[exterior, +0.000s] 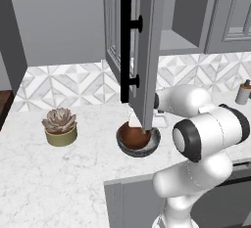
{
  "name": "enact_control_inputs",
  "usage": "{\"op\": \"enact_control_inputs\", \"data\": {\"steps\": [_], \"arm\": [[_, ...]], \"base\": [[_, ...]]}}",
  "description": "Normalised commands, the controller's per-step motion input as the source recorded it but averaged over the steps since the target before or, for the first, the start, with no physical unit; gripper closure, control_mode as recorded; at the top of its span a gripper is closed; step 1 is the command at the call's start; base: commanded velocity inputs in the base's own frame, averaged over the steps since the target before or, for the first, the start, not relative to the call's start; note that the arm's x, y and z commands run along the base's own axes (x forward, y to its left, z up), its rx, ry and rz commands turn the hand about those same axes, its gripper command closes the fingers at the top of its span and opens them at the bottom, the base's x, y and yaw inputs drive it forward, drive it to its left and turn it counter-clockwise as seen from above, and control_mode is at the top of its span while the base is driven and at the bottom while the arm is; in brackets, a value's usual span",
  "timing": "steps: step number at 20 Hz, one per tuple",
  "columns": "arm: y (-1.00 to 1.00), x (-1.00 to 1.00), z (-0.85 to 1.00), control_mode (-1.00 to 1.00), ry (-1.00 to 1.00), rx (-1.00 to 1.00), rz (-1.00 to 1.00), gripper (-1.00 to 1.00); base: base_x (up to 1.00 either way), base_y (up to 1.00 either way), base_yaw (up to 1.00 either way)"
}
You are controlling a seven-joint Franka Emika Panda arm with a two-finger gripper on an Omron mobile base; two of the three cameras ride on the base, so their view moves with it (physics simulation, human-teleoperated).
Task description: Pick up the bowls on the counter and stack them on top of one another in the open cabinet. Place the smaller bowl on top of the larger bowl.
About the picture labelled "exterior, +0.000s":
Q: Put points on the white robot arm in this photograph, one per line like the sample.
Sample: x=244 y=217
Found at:
x=209 y=130

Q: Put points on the brown small bowl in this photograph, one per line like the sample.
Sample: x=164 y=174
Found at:
x=132 y=138

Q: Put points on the dark grey large bowl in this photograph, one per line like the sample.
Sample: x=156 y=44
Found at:
x=154 y=140

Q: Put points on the grey cabinet door, glass panel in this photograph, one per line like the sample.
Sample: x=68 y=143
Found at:
x=148 y=42

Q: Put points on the grey base cabinet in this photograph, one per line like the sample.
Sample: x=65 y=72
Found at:
x=134 y=202

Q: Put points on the grey canister with brown top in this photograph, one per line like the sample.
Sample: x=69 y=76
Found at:
x=242 y=94

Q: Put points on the grey tall cabinet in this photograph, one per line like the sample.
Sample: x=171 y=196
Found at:
x=11 y=29

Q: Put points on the grey closed cabinet door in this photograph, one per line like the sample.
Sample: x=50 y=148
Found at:
x=233 y=13

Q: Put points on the succulent in olive pot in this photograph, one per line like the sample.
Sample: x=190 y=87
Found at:
x=60 y=126

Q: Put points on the grey dishwasher front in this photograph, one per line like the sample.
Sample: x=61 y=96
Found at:
x=228 y=202

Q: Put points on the open grey wall cabinet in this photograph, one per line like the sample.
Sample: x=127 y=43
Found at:
x=183 y=13

